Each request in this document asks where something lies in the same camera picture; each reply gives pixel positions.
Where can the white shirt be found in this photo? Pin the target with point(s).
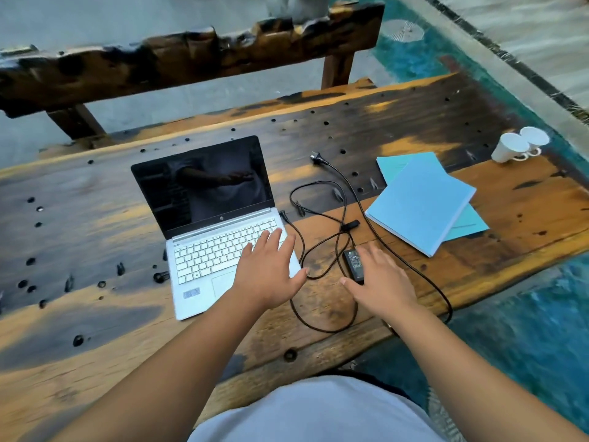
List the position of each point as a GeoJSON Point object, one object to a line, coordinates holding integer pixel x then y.
{"type": "Point", "coordinates": [317, 414]}

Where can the person's left middle finger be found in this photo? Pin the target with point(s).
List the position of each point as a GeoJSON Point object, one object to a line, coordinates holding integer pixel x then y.
{"type": "Point", "coordinates": [274, 243]}

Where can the white cup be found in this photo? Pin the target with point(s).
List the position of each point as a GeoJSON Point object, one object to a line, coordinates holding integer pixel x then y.
{"type": "Point", "coordinates": [536, 137]}
{"type": "Point", "coordinates": [508, 148]}

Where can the person's right hand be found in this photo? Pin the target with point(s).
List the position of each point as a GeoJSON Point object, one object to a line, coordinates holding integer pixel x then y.
{"type": "Point", "coordinates": [384, 285]}

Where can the dark wooden bench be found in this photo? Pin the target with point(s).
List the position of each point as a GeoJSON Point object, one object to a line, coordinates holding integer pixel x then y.
{"type": "Point", "coordinates": [184, 59]}

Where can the person's left forearm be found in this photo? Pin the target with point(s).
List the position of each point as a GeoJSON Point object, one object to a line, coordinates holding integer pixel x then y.
{"type": "Point", "coordinates": [184, 377]}

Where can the person's left thumb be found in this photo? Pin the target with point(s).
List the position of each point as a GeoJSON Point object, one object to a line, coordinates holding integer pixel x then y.
{"type": "Point", "coordinates": [298, 279]}

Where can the person's left hand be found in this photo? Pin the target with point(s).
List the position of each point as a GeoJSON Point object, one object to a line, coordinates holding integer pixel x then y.
{"type": "Point", "coordinates": [264, 280]}

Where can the person's right forearm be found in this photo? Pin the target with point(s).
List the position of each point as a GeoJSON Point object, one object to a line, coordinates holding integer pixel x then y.
{"type": "Point", "coordinates": [464, 377]}

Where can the person's right thumb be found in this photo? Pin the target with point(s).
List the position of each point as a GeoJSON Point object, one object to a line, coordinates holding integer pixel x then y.
{"type": "Point", "coordinates": [352, 283]}

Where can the black power adapter brick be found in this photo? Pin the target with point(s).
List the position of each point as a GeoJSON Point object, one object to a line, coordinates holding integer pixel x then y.
{"type": "Point", "coordinates": [352, 261]}

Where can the light blue book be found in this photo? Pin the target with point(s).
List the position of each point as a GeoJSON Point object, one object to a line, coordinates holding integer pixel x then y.
{"type": "Point", "coordinates": [421, 204]}

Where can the teal notebook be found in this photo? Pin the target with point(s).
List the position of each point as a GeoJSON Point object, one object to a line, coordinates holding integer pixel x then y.
{"type": "Point", "coordinates": [400, 163]}

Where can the person's left little finger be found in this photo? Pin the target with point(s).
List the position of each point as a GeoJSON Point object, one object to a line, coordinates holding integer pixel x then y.
{"type": "Point", "coordinates": [247, 255]}

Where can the silver laptop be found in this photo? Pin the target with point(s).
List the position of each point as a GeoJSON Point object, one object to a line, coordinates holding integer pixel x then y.
{"type": "Point", "coordinates": [202, 197]}

